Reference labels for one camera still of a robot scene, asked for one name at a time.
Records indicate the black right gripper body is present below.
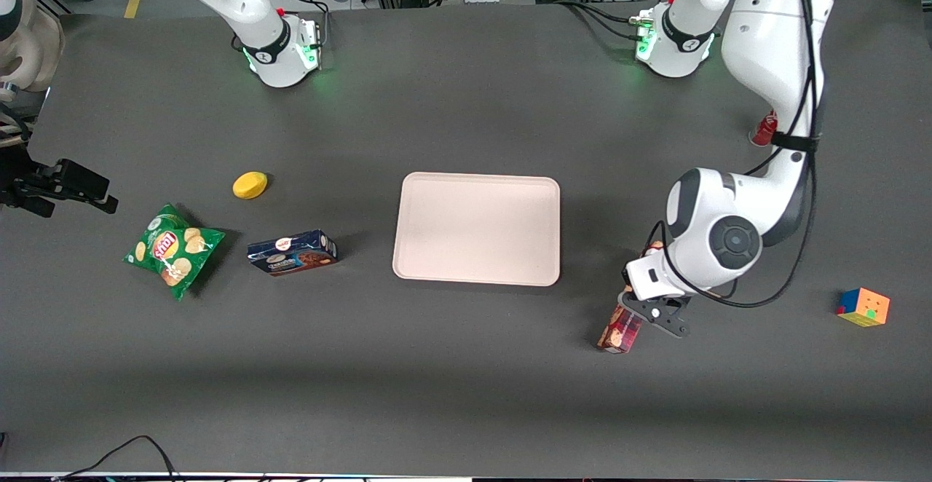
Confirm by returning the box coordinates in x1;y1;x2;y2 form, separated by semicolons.
0;103;55;210

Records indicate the green chips bag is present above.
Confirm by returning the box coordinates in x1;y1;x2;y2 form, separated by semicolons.
122;204;226;301

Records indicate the cream plastic tray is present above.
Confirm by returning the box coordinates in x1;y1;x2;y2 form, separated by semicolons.
392;171;562;288

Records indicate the multicoloured puzzle cube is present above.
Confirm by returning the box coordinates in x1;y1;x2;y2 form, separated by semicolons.
836;287;891;328

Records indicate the red soda can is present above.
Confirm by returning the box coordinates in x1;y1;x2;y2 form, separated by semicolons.
750;111;778;148

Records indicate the yellow lemon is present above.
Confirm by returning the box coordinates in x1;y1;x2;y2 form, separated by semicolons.
232;171;269;200

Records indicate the black base cable bundle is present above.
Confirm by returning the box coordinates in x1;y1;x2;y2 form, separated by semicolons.
555;0;645;42

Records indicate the dark blue cookie box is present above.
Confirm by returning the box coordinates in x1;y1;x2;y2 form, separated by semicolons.
247;229;339;277

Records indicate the black loose cable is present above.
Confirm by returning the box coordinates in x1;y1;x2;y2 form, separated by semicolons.
51;435;183;482

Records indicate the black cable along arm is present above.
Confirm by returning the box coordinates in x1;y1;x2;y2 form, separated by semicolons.
644;0;832;309

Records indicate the red plaid cookie box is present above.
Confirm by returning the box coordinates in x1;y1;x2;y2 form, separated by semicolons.
597;240;667;355

